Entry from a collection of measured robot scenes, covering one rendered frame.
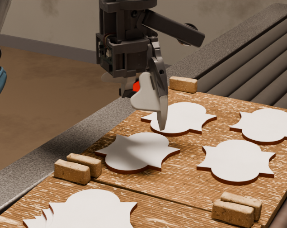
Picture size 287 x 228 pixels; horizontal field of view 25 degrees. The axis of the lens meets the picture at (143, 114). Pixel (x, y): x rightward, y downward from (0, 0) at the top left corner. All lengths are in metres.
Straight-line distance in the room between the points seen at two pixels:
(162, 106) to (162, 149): 0.13
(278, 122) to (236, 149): 0.14
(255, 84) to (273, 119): 0.24
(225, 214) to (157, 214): 0.10
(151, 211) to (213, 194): 0.11
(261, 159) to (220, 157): 0.07
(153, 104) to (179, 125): 0.21
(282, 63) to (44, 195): 0.81
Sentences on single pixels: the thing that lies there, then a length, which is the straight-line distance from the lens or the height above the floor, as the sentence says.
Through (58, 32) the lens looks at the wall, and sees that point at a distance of 4.37.
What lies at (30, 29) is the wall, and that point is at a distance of 4.50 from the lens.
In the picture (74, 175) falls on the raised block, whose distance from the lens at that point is 1.04.
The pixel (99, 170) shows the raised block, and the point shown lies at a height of 0.95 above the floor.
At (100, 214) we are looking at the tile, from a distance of 0.91.
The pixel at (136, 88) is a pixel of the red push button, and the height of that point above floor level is 0.93.
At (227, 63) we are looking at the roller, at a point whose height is 0.92.
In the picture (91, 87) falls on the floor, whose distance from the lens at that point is 3.88.
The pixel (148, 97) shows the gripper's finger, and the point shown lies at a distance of 1.01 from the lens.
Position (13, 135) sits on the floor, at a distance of 3.35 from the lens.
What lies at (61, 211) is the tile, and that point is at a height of 0.97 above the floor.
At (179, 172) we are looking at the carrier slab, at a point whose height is 0.94.
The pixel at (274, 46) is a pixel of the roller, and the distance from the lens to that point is 1.74.
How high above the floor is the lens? 1.47
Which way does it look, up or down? 25 degrees down
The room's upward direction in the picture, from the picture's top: straight up
